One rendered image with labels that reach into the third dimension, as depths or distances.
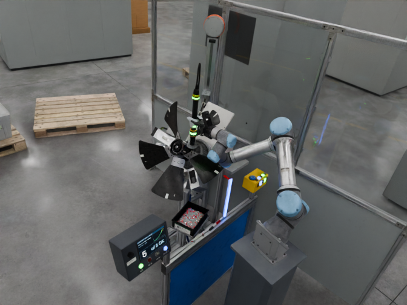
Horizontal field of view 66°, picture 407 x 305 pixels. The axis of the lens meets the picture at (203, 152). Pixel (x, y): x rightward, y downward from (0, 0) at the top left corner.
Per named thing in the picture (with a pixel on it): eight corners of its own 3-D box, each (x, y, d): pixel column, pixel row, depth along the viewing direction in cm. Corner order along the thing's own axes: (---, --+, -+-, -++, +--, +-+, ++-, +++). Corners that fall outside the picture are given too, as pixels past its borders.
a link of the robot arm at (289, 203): (305, 219, 159) (294, 124, 181) (301, 213, 146) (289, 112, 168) (281, 221, 163) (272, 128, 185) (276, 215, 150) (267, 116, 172)
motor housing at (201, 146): (178, 163, 244) (169, 159, 233) (193, 137, 244) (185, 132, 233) (200, 177, 232) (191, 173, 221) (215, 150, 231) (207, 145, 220)
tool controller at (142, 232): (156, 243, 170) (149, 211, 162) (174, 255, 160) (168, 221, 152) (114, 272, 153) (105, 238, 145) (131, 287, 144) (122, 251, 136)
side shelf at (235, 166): (217, 146, 293) (217, 143, 291) (248, 164, 273) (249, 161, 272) (199, 155, 277) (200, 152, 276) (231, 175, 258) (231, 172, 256)
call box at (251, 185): (254, 178, 234) (257, 167, 228) (265, 185, 228) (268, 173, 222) (241, 188, 223) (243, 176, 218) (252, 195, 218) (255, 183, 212)
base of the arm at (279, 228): (286, 244, 171) (297, 231, 172) (283, 243, 158) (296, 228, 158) (264, 226, 178) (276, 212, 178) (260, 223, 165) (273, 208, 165)
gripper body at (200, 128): (194, 132, 198) (209, 140, 191) (195, 120, 193) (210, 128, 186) (203, 129, 203) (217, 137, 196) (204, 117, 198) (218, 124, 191)
